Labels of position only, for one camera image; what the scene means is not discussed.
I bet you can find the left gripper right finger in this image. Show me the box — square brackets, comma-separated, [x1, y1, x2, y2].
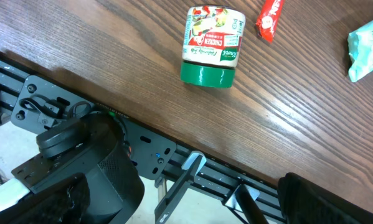
[278, 172, 373, 224]

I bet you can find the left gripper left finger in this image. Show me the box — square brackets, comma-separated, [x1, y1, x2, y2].
[0, 173, 90, 224]

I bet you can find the teal tissue packet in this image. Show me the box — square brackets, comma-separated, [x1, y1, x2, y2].
[347, 20, 373, 83]

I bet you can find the red sachet stick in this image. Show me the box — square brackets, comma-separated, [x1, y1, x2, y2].
[256, 0, 284, 43]

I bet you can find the green lid jar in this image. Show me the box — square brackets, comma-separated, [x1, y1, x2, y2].
[180, 4, 245, 88]

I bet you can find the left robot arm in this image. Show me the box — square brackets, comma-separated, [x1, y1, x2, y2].
[0, 113, 373, 223]

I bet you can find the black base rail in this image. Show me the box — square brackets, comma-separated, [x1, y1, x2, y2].
[0, 52, 288, 224]

